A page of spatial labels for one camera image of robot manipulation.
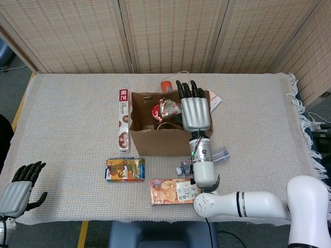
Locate black floor cable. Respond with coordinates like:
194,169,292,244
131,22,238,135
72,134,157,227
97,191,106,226
217,230,246,248

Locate dark blue chair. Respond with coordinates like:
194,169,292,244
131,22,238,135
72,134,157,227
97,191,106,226
108,221,218,248

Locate orange drink can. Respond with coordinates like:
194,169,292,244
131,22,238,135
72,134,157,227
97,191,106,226
160,81,173,94

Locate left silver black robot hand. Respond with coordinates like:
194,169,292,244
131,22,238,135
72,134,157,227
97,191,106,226
0,161,48,219

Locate brown paper bag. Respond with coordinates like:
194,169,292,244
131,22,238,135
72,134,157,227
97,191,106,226
129,71,214,157

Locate orange cookie box blue sides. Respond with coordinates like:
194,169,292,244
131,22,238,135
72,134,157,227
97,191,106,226
149,178,201,206

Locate white pink paper packet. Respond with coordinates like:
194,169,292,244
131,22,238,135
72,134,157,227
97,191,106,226
208,90,222,114

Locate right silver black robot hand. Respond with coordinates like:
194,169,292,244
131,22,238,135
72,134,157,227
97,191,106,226
175,80,212,134

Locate yellow blue flattened carton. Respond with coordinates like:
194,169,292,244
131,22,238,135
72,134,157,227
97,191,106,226
103,157,145,183

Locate long white cookie-print box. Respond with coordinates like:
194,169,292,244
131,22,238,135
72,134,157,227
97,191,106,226
117,89,131,152

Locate black rounded object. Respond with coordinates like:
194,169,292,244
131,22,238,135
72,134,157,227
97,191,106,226
0,113,13,174

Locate beige woven folding screen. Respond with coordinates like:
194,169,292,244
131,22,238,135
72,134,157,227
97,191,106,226
0,0,331,106

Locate white woven tablecloth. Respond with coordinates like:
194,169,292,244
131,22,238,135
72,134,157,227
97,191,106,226
0,73,331,225

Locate clear plastic water bottle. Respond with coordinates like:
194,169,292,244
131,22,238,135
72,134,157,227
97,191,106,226
175,146,230,176

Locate black box device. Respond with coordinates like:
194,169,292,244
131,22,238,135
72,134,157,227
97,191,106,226
311,130,331,156

